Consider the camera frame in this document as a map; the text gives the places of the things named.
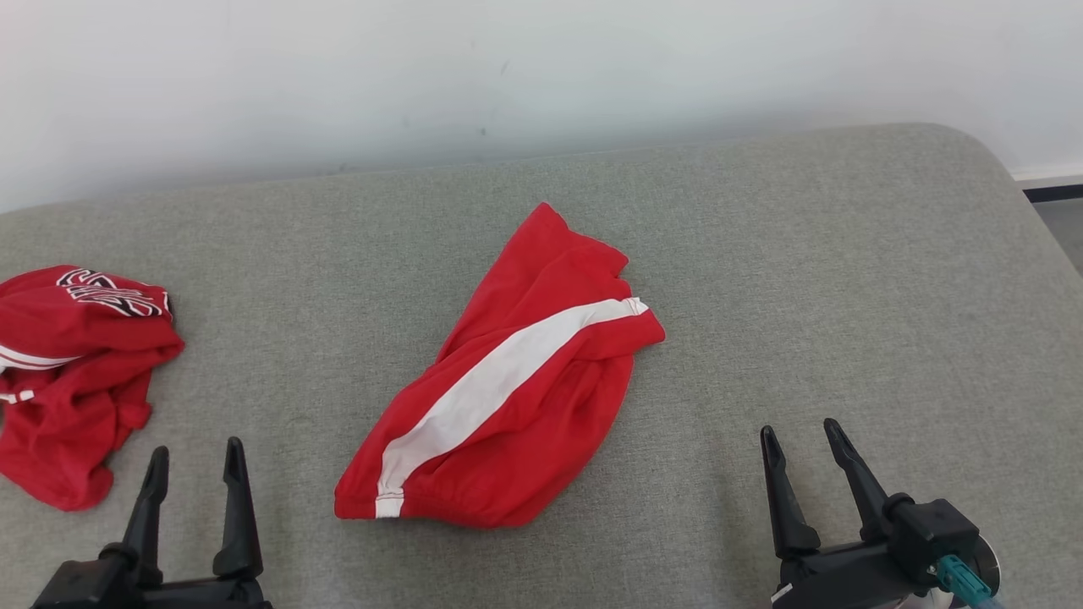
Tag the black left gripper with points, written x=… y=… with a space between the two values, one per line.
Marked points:
x=169 y=596

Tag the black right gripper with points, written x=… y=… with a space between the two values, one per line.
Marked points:
x=846 y=579

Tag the red jersey with white sleeves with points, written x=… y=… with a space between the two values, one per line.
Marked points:
x=76 y=364

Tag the red shorts with white stripe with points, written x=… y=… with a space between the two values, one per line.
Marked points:
x=525 y=423

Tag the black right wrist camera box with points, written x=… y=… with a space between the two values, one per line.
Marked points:
x=931 y=533

